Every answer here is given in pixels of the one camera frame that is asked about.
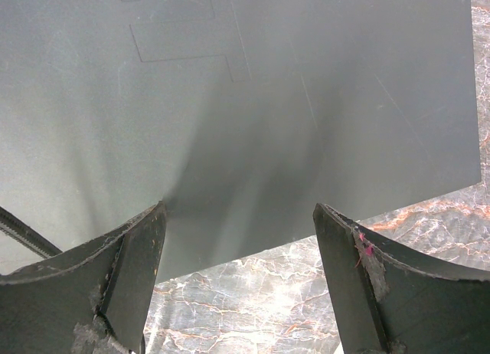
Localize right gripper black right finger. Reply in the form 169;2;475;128
313;204;489;353

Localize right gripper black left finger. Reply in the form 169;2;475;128
1;202;166;353

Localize black network cable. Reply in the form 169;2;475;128
0;205;64;260

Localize dark grey network switch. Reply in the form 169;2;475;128
1;0;481;280

